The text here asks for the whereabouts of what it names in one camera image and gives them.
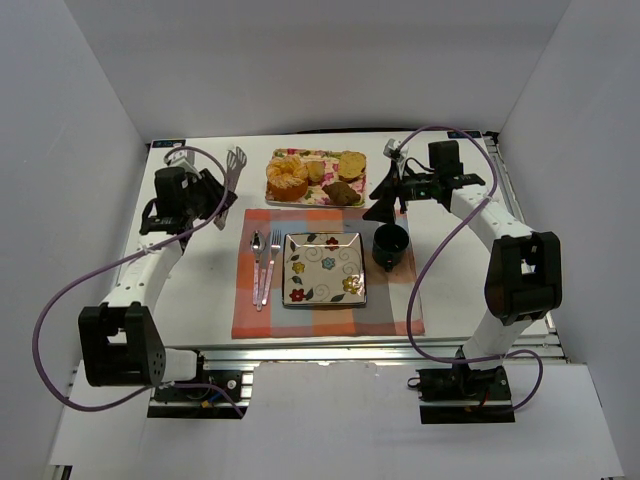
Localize white plastic tongs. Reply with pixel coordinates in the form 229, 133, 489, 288
214, 146, 247, 231

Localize orange bundt cake bread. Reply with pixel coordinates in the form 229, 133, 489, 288
266, 155, 309, 202

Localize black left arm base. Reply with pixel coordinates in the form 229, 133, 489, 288
147, 352, 253, 420

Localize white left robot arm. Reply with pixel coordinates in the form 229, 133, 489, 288
78, 166, 235, 387

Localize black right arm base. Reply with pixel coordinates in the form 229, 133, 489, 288
407, 365, 515, 425

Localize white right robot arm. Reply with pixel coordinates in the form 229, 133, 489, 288
363, 140, 562, 372

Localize round seeded bread bun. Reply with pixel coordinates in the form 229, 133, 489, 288
338, 151, 366, 182

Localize dark brown bread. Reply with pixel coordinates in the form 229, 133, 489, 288
322, 181, 361, 207

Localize dark green mug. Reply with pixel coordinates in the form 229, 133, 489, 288
372, 224, 410, 272

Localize floral serving tray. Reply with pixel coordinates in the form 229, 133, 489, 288
265, 148, 367, 208

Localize small yellow muffin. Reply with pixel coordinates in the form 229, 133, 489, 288
305, 161, 325, 184

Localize orange checkered placemat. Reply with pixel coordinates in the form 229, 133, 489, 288
231, 208, 425, 339

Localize floral square plate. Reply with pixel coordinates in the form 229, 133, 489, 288
281, 232, 367, 308

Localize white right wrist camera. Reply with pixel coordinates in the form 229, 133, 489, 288
383, 139, 408, 162

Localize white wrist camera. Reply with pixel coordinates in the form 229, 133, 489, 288
383, 139, 408, 162
164, 150, 198, 175

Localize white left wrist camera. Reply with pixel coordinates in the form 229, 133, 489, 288
164, 150, 198, 175

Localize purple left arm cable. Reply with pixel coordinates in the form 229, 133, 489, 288
31, 145, 248, 419

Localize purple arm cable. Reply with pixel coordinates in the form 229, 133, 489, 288
397, 124, 545, 412
31, 145, 248, 419

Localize silver spoon pink handle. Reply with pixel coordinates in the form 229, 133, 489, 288
250, 230, 266, 306

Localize silver fork pink handle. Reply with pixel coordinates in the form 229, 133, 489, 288
257, 229, 283, 311

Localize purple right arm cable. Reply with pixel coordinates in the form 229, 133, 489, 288
397, 124, 545, 412

